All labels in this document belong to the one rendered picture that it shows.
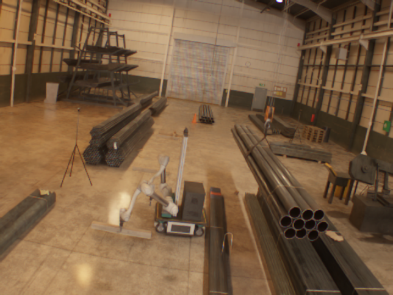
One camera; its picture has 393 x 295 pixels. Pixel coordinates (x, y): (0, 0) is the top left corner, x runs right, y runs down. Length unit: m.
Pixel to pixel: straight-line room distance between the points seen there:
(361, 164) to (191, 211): 4.04
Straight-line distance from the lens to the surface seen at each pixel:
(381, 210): 7.97
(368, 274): 5.16
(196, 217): 5.78
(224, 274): 4.83
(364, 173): 7.82
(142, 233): 5.47
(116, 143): 8.62
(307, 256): 5.28
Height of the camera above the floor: 2.86
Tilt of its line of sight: 12 degrees down
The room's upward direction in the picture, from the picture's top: 9 degrees clockwise
